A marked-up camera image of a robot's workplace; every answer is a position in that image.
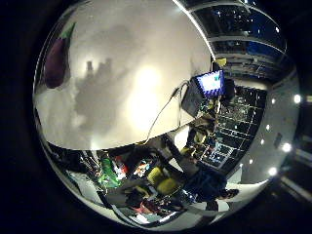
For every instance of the purple plush eggplant toy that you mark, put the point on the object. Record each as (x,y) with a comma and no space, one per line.
(57,61)

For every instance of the black computer case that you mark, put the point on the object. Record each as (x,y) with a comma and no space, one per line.
(192,99)

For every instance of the colourful toy pile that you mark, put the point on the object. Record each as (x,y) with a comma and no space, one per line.
(141,169)

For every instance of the lit computer monitor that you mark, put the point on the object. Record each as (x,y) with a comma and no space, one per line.
(210,83)

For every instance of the yellow-green chair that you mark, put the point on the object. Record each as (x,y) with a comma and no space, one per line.
(164,182)

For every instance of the green plastic item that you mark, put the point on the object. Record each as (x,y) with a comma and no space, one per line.
(109,172)

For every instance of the person in blue jeans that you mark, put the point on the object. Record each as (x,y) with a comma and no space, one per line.
(206,183)

